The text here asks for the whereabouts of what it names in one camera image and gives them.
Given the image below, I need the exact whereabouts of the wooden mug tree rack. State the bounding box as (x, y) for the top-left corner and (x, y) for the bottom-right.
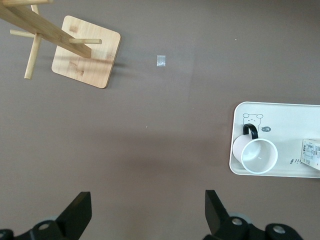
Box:
(0, 0), (122, 89)

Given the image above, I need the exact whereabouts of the cream tray with rabbit print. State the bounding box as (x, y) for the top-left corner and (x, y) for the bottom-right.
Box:
(228, 101), (320, 179)

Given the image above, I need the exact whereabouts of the white smiley mug black handle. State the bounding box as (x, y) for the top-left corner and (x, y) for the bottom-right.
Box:
(231, 123), (279, 175)

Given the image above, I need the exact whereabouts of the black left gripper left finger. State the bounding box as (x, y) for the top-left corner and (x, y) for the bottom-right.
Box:
(14, 191), (92, 240)

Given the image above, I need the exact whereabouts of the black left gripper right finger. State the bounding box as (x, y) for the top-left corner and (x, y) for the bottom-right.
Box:
(203, 189), (305, 240)

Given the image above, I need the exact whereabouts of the blue milk carton green cap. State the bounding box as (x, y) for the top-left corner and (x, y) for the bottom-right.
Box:
(299, 138), (320, 172)

